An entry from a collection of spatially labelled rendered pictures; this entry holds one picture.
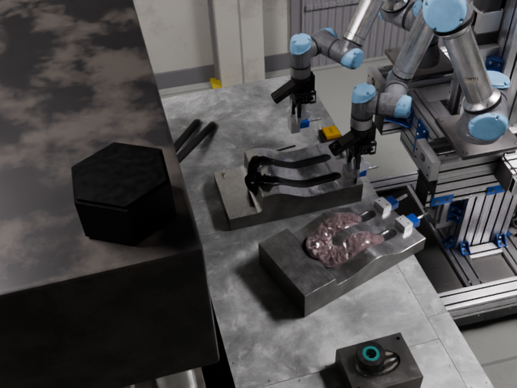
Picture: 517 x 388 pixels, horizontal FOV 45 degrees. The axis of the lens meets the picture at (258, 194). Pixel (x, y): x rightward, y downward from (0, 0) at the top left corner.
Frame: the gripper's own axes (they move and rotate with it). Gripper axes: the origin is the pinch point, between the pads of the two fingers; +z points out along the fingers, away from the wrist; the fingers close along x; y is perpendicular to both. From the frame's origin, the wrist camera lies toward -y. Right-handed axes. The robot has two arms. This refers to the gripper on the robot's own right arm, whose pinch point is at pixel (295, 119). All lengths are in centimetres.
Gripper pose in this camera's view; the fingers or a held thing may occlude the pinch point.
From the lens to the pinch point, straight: 245.3
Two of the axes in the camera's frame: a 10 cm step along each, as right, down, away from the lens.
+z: 0.4, 7.2, 7.0
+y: 9.6, -2.1, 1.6
